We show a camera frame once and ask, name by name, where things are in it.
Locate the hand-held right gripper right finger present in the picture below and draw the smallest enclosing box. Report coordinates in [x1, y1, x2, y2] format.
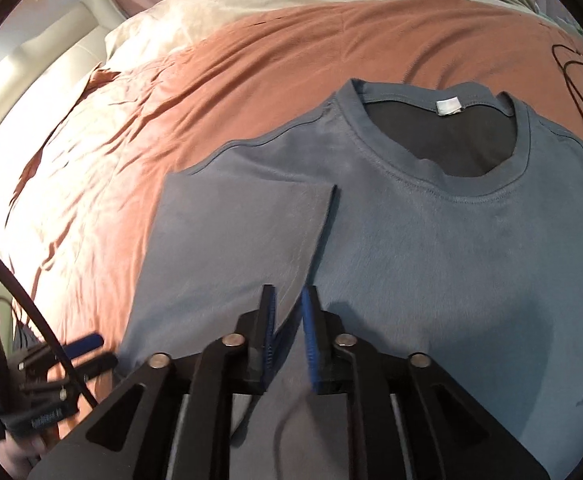
[301, 286, 548, 480]

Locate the cream upholstered headboard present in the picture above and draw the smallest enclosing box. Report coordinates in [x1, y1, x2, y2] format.
[0, 0, 127, 161]

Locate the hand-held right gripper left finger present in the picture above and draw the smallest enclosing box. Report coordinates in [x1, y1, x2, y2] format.
[29, 285, 276, 480]

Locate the orange blanket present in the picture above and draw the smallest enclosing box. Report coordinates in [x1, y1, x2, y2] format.
[0, 0, 583, 441]

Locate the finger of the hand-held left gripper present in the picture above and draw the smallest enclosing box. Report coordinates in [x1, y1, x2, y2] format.
[69, 354, 118, 383]
[62, 334, 105, 361]

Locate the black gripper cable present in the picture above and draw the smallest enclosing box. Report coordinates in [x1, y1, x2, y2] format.
[0, 230, 100, 408]

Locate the person's left hand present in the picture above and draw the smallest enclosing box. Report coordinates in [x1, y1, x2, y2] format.
[0, 435, 47, 476]

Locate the grey t-shirt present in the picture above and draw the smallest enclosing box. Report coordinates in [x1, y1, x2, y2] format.
[116, 77, 583, 480]

